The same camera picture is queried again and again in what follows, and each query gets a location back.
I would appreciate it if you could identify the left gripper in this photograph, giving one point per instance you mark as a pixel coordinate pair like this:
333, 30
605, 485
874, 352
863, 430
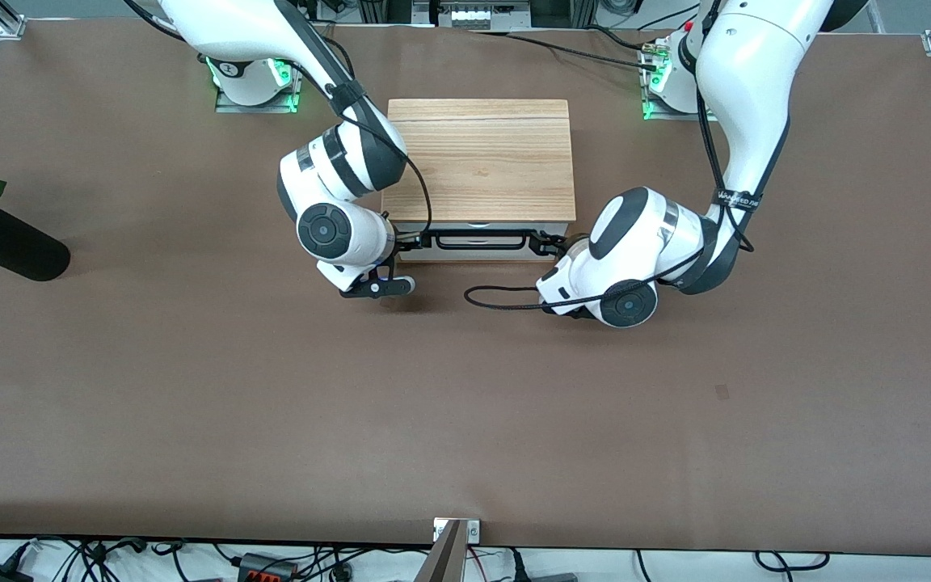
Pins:
553, 242

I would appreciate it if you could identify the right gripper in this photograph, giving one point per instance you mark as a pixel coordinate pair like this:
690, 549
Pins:
410, 240

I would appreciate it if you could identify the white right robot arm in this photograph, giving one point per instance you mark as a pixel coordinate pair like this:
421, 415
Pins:
231, 24

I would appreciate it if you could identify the light wooden drawer cabinet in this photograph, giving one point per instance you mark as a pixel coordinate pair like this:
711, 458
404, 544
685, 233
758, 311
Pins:
490, 162

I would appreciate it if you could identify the white power strip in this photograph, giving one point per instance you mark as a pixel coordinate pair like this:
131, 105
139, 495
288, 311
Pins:
473, 16

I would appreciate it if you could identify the grey flat box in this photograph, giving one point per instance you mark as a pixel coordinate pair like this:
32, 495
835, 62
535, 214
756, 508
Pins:
553, 577

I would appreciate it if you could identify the black connector block orange levers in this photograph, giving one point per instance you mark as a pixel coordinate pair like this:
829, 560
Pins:
267, 567

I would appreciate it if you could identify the black vase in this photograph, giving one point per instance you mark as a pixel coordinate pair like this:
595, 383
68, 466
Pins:
13, 246

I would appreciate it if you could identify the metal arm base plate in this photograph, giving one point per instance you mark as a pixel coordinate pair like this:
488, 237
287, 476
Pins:
648, 109
292, 97

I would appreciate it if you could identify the silver camera mount bracket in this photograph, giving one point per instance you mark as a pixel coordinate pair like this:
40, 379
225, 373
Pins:
473, 529

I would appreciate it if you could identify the grey camera mount beam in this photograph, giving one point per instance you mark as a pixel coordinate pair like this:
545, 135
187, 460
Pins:
443, 562

